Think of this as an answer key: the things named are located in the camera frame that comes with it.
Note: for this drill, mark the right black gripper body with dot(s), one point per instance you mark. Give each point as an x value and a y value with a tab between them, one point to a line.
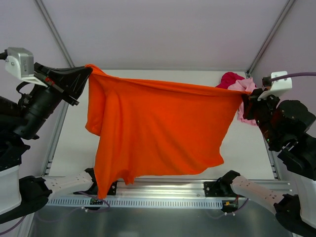
253	106

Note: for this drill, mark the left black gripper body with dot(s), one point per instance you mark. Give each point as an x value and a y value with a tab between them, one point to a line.
57	84

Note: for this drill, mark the magenta t shirt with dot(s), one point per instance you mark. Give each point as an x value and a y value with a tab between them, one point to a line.
228	79

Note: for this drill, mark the orange t shirt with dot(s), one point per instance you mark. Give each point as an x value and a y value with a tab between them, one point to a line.
155	128

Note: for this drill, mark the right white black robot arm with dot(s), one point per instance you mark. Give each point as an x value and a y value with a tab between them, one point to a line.
284	126

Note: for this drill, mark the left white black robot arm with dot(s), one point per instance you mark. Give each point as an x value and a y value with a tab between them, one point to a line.
21	121

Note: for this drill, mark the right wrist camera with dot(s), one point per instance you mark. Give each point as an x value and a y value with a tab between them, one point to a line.
277	84

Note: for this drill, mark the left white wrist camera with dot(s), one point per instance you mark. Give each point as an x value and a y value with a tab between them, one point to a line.
20	64

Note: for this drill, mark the left aluminium frame post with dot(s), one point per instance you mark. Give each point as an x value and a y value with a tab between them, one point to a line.
54	31

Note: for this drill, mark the aluminium frame post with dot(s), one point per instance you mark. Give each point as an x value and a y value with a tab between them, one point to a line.
270	36
54	31

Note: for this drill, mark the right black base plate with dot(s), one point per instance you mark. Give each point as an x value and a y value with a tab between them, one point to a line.
216	189

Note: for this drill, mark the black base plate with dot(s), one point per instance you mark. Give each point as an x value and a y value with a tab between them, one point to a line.
216	189
111	192

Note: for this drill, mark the right aluminium frame post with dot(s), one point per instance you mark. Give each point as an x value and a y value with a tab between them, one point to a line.
270	36

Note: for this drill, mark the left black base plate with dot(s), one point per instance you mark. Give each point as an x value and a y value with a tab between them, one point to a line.
111	192

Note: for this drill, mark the white slotted cable duct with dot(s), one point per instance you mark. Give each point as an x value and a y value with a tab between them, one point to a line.
137	203

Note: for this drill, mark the aluminium mounting rail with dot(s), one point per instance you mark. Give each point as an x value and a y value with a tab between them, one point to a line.
162	188

